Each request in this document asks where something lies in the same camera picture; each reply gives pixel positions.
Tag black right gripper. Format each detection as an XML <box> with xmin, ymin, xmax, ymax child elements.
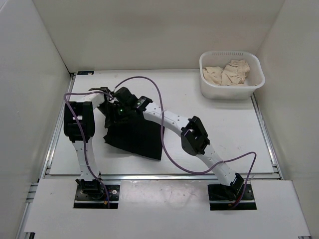
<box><xmin>105</xmin><ymin>103</ymin><xmax>132</xmax><ymax>129</ymax></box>

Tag black trousers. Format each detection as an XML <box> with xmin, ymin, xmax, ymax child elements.
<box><xmin>103</xmin><ymin>108</ymin><xmax>162</xmax><ymax>161</ymax></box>

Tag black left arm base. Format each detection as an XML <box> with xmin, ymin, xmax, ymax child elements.
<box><xmin>73</xmin><ymin>179</ymin><xmax>120</xmax><ymax>209</ymax></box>

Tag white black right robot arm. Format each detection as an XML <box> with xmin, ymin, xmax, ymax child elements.
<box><xmin>112</xmin><ymin>87</ymin><xmax>244</xmax><ymax>200</ymax></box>

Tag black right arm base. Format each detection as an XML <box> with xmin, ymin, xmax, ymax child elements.
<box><xmin>207</xmin><ymin>184</ymin><xmax>257</xmax><ymax>211</ymax></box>

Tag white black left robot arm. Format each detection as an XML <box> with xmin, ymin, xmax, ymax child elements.
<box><xmin>63</xmin><ymin>87</ymin><xmax>113</xmax><ymax>203</ymax></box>

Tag beige trousers in basket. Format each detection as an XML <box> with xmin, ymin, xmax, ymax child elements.
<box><xmin>203</xmin><ymin>60</ymin><xmax>250</xmax><ymax>86</ymax></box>

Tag white plastic basket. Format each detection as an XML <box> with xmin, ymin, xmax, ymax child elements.
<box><xmin>199</xmin><ymin>51</ymin><xmax>265</xmax><ymax>100</ymax></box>

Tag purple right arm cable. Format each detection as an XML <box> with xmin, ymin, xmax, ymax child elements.
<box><xmin>113</xmin><ymin>76</ymin><xmax>257</xmax><ymax>207</ymax></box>

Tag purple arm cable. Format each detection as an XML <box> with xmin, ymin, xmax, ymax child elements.
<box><xmin>63</xmin><ymin>91</ymin><xmax>118</xmax><ymax>207</ymax></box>
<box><xmin>113</xmin><ymin>76</ymin><xmax>257</xmax><ymax>207</ymax></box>

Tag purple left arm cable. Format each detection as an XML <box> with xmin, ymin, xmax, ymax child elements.
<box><xmin>63</xmin><ymin>91</ymin><xmax>118</xmax><ymax>207</ymax></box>

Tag aluminium frame rail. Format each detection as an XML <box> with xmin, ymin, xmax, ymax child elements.
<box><xmin>14</xmin><ymin>72</ymin><xmax>77</xmax><ymax>239</ymax></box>

